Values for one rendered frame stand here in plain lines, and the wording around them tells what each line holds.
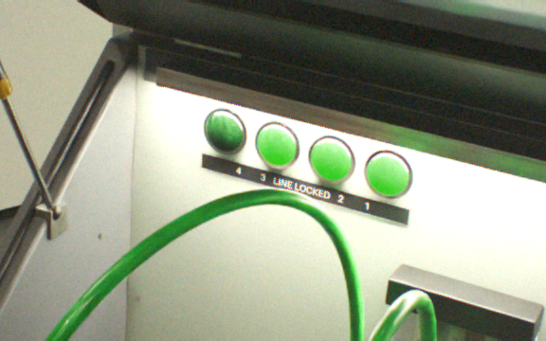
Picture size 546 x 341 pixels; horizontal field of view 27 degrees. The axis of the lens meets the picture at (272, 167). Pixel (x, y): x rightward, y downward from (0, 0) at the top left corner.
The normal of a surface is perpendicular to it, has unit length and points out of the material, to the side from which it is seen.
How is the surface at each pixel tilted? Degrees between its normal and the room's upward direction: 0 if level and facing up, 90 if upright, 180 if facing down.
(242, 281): 90
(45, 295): 90
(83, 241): 90
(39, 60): 90
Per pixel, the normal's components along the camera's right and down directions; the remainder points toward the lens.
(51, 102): 0.68, 0.34
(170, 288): -0.44, 0.32
